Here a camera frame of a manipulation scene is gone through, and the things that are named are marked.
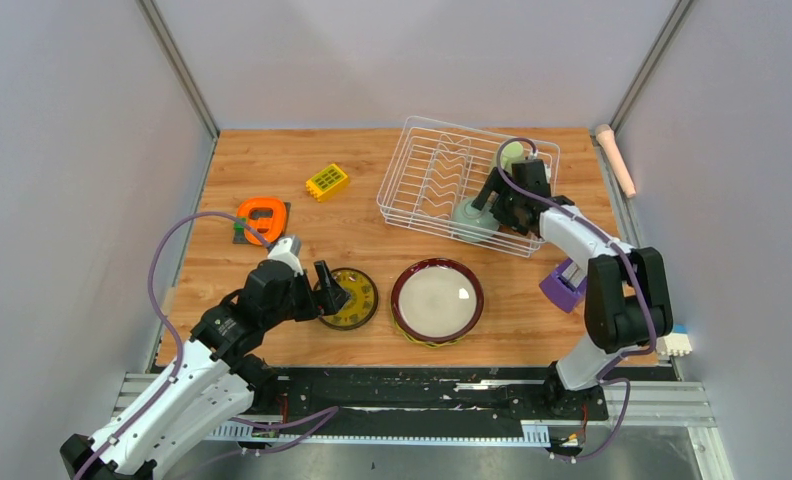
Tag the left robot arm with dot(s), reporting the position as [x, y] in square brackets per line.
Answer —
[215, 377]

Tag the light teal bowl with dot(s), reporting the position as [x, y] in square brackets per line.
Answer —
[471, 224]

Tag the white wire dish rack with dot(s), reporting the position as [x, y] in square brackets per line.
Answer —
[435, 165]

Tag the yellow toy brick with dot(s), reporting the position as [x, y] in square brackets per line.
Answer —
[327, 183]

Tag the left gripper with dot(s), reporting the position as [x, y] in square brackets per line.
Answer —
[331, 297]

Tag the blue and white toy brick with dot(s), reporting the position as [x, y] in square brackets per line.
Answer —
[675, 344]

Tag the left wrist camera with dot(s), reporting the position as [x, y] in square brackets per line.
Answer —
[286, 250]

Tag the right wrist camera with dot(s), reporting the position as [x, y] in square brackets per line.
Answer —
[535, 156]

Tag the orange toy on grey base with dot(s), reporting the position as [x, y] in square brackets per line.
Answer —
[269, 216]

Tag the yellow patterned black-rimmed plate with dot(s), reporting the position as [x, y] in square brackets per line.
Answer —
[359, 298]

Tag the light green mug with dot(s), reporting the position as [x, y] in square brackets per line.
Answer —
[511, 153]

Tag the black plate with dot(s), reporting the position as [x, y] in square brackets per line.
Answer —
[369, 311]

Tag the yellow dotted plate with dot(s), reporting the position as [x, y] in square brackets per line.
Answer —
[427, 344]

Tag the brown-rimmed white plate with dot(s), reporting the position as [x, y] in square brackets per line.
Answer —
[437, 299]

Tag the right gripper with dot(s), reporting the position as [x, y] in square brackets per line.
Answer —
[496, 184]

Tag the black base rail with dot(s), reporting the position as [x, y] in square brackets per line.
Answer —
[427, 402]

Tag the beige cylinder handle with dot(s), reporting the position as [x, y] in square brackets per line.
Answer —
[606, 138]

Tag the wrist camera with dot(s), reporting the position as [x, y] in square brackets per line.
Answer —
[286, 250]
[535, 156]

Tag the purple metronome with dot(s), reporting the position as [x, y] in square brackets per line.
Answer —
[565, 286]

